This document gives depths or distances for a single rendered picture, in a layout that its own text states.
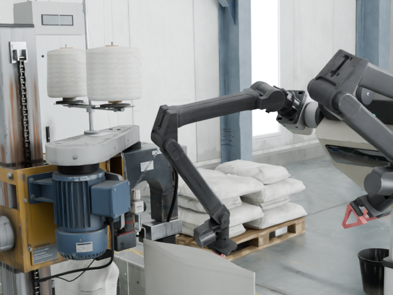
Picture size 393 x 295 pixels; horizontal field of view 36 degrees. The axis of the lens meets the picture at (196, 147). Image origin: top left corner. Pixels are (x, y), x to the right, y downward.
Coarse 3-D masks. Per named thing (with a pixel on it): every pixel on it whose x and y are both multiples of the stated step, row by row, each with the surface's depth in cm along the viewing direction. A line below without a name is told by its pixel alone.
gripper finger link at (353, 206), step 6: (348, 204) 164; (354, 204) 163; (348, 210) 164; (354, 210) 162; (360, 210) 163; (348, 216) 166; (360, 216) 162; (342, 222) 168; (354, 222) 164; (360, 222) 162; (366, 222) 162
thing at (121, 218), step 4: (108, 172) 183; (108, 176) 181; (112, 176) 180; (116, 176) 178; (120, 176) 178; (116, 180) 178; (120, 180) 178; (120, 216) 179; (104, 220) 179; (116, 220) 179; (120, 220) 179; (124, 220) 180; (108, 224) 185; (116, 224) 181; (120, 224) 180; (124, 224) 180
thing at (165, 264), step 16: (144, 240) 205; (144, 256) 206; (160, 256) 197; (176, 256) 187; (192, 256) 196; (208, 256) 191; (144, 272) 207; (160, 272) 198; (176, 272) 188; (192, 272) 183; (208, 272) 180; (224, 272) 177; (240, 272) 174; (160, 288) 199; (176, 288) 189; (192, 288) 184; (208, 288) 181; (224, 288) 178; (240, 288) 175
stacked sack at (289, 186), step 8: (264, 184) 537; (272, 184) 537; (280, 184) 538; (288, 184) 541; (296, 184) 546; (256, 192) 522; (264, 192) 517; (272, 192) 521; (280, 192) 529; (288, 192) 538; (296, 192) 549; (248, 200) 527; (256, 200) 520; (264, 200) 514
